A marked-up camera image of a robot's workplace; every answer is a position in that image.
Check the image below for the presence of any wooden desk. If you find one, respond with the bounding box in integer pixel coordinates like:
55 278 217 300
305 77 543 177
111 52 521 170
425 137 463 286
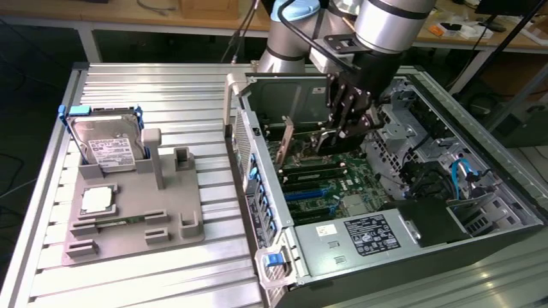
413 0 548 52
0 0 275 37

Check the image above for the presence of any green motherboard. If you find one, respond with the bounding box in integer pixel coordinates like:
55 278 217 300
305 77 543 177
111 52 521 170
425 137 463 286
264 128 391 225

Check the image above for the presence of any open black PC case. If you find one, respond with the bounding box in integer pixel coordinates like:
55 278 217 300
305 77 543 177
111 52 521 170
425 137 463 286
223 72 548 308

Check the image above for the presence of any blue wire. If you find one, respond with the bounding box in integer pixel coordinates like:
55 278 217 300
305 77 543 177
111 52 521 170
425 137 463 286
449 158 472 201

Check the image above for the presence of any grey cable on desk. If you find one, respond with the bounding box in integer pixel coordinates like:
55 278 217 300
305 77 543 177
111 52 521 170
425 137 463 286
136 0 177 17

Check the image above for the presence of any graphics card with metal bracket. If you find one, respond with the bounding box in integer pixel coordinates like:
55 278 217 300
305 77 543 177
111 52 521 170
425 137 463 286
276 115 369 168

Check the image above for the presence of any metal disk bay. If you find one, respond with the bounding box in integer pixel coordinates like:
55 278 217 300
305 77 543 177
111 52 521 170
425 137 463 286
365 102 433 180

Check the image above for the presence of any black RAM stick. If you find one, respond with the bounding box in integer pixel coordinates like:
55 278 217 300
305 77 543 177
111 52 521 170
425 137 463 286
280 166 348 185

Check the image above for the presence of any blue expansion slot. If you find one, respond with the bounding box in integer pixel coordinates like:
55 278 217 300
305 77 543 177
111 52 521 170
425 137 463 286
284 189 327 202

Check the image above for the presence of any grey power supply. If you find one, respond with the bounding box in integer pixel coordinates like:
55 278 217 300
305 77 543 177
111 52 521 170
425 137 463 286
293 210 423 278

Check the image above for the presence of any black plastic shroud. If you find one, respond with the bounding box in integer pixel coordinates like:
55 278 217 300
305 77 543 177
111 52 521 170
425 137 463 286
396 198 471 248

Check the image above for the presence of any silver hard disk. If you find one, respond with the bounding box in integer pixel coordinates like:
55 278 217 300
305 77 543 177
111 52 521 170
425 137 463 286
71 110 147 173

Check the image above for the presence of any CPU socket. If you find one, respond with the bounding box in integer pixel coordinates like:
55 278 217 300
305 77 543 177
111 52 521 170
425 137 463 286
293 150 331 166

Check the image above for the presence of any white and black gadget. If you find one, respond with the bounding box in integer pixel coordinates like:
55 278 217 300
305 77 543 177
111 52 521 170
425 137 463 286
440 21 489 40

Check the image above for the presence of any green RAM stick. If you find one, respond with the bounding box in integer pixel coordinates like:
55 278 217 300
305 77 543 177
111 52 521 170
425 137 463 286
96 216 149 227

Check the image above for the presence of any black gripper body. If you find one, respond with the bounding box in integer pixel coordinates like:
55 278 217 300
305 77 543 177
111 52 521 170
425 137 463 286
341 51 405 98

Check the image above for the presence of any black camera cable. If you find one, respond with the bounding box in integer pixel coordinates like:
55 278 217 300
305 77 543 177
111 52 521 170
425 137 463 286
276 0 359 71

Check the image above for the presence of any silver CPU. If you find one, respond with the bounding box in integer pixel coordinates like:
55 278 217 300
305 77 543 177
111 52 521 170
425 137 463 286
80 187 117 214

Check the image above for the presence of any grey parts rack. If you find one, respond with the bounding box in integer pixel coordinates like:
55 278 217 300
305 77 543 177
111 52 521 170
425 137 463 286
61 127 207 267

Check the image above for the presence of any thin hanging cable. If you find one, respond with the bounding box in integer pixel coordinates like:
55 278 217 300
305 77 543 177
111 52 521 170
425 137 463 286
220 0 260 64

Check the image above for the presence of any black monitor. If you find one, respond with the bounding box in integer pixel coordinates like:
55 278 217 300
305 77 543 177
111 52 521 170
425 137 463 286
473 0 548 17

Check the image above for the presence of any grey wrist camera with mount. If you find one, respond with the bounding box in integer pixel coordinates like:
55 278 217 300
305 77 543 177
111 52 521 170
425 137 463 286
308 33 373 74

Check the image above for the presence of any blue disk caddy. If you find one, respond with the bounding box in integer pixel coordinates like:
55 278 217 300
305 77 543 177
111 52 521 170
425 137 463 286
57 104 149 164

